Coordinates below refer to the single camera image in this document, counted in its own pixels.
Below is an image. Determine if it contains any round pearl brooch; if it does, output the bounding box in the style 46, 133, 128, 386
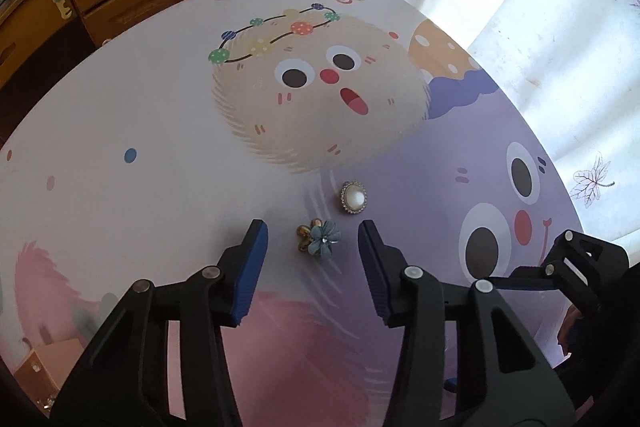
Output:
340, 181, 368, 215

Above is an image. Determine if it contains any pink plastic tray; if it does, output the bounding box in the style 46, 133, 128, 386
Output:
13, 338, 84, 416

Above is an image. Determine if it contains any blue flower earring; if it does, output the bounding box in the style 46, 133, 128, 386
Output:
296, 219, 343, 259

